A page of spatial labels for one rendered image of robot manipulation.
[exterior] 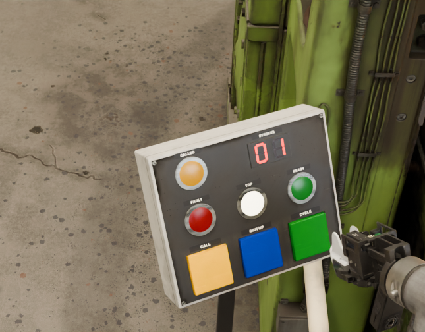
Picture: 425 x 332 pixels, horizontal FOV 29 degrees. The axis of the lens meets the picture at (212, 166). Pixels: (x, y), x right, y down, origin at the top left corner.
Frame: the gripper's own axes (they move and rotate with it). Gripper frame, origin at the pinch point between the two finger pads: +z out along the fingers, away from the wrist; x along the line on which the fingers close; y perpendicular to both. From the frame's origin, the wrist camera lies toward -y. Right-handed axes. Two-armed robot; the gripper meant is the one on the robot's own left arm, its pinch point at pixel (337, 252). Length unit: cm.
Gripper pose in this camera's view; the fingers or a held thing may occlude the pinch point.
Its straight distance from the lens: 144.9
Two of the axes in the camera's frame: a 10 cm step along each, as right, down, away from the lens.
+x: -9.1, 2.7, -3.2
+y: -1.8, -9.4, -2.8
